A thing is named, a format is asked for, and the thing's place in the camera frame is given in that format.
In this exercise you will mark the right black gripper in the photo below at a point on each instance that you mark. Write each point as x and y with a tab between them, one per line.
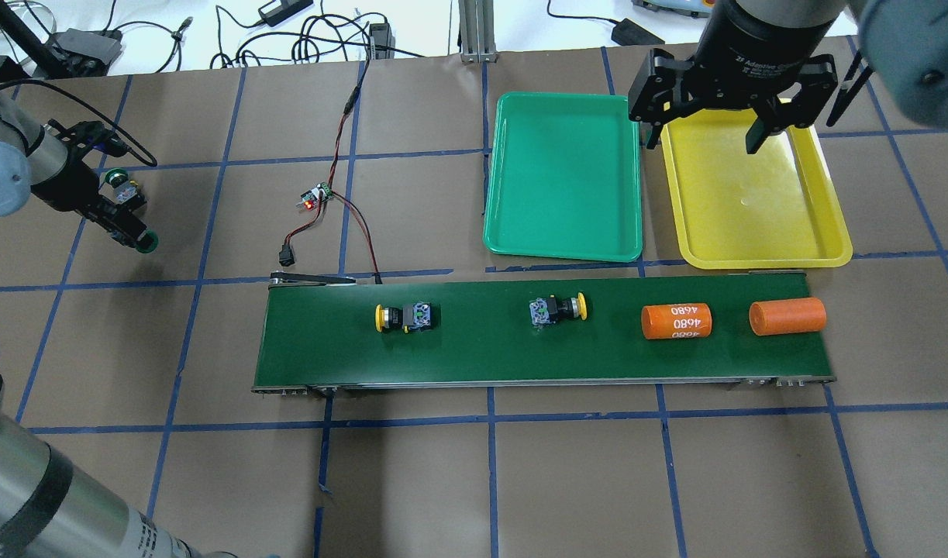
741	54

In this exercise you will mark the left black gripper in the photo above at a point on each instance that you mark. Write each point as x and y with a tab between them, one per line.
69	188

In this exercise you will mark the orange cylinder with white print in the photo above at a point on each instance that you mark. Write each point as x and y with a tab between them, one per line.
676	321

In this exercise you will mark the plain orange cylinder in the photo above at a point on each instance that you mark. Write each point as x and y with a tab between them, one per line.
781	317

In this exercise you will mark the yellow push button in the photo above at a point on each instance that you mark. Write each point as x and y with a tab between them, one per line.
551	310
418	316

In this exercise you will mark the green push button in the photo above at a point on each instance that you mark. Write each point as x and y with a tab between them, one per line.
127	191
147	243

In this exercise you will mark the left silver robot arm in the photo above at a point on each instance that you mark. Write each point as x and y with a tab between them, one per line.
18	133

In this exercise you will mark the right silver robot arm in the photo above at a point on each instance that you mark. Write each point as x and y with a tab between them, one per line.
905	42

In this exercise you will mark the yellow plastic tray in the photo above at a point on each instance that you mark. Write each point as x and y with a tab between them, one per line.
776	209

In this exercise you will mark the black power adapter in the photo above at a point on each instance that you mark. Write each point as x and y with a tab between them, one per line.
626	32

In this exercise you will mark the black usb hub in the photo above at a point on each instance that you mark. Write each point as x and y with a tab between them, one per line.
102	46

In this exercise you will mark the green plastic tray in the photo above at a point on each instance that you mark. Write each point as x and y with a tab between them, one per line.
564	179

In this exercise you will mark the small speed controller board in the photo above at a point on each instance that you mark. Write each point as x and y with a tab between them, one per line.
315	197

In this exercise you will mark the green conveyor belt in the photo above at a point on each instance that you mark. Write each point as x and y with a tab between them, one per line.
318	337

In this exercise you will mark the aluminium frame post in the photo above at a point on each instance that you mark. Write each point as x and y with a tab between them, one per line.
477	31

